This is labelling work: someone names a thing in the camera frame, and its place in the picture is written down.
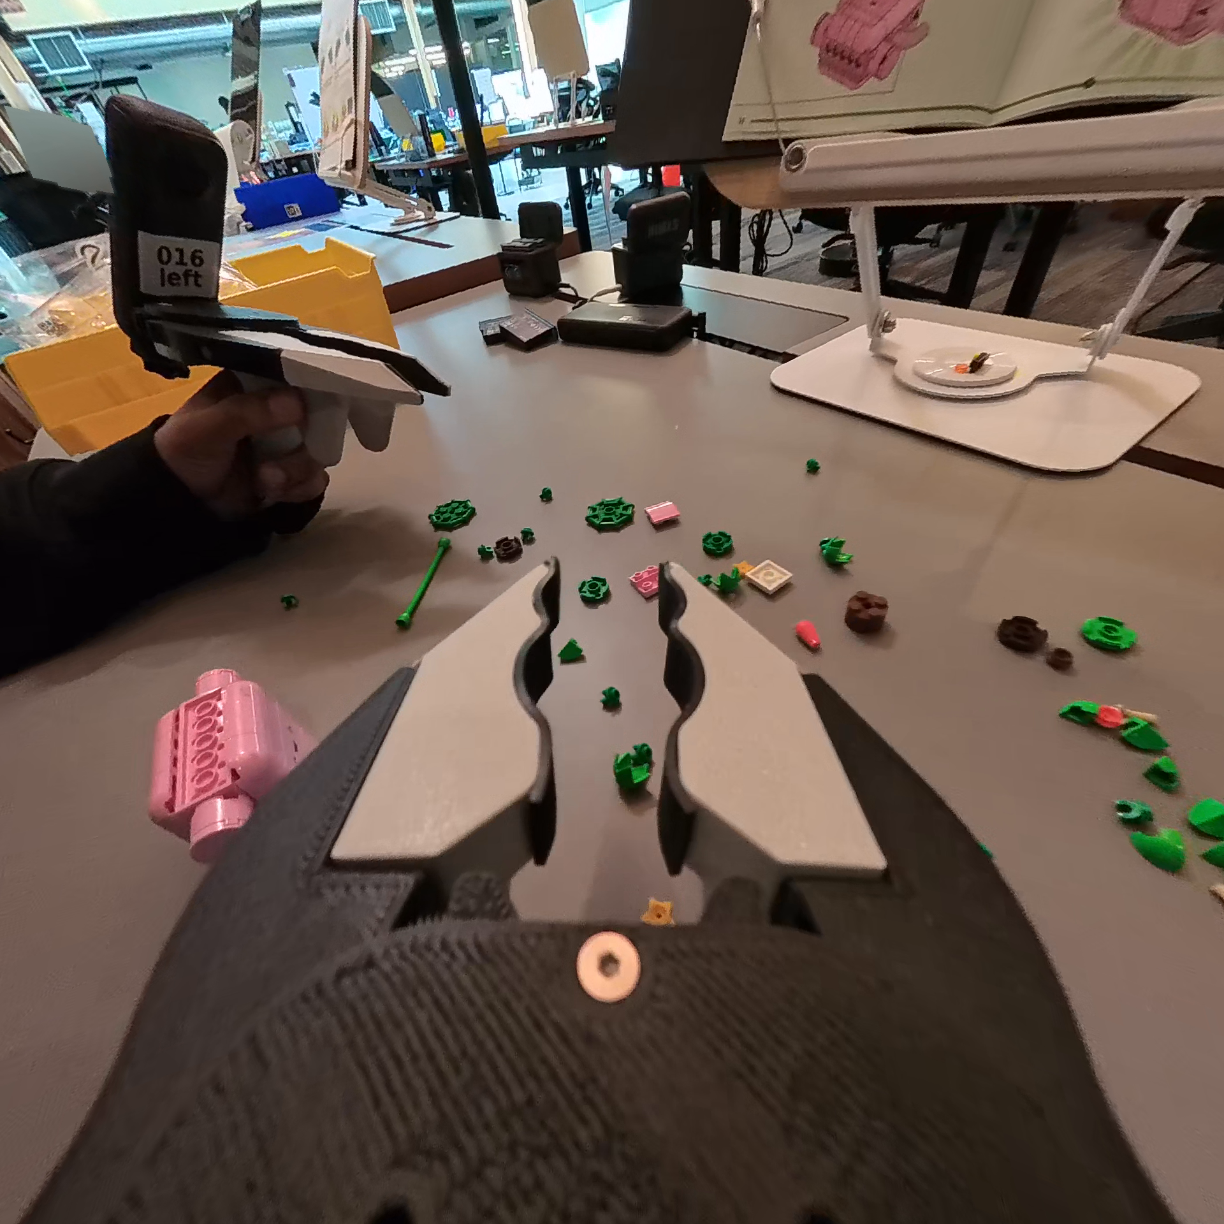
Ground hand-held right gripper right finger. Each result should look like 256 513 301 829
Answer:
656 561 891 882

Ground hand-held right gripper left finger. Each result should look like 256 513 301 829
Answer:
328 557 563 870

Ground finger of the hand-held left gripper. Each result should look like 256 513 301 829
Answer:
283 328 454 406

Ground pink brick animal body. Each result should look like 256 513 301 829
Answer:
148 667 317 864

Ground pale green instruction booklet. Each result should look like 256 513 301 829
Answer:
722 0 1224 144

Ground person's left forearm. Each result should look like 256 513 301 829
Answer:
0 421 323 675

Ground person's left hand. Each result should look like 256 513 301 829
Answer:
154 367 331 535

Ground blue plastic bin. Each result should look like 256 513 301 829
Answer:
235 172 342 230

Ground clear plastic bags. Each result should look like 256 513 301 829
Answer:
0 239 126 355

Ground green flexible rod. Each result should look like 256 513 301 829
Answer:
397 538 454 629

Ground scattered small green clips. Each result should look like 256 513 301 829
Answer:
280 457 996 857

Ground tilted wooden board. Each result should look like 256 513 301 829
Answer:
317 0 462 227

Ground yellow plastic bin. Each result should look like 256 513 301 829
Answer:
5 237 401 455

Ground black metal pole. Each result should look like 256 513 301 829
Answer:
433 0 503 221

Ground wooden top office desk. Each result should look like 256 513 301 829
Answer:
374 119 618 255

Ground black device stand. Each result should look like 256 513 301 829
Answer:
613 189 693 307

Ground pile of green leaf pieces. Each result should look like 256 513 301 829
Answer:
1057 698 1224 876

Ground black and tan upright panel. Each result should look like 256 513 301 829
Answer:
528 0 592 125

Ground black camera case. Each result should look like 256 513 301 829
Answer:
500 201 566 297

